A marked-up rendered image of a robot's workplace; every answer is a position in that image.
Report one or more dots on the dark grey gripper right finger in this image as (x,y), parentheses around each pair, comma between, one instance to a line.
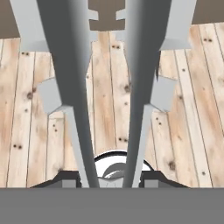
(151,176)

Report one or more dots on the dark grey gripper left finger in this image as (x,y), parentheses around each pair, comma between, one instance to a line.
(68,176)

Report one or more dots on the black and white round object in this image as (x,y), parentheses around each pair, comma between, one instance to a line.
(102,165)

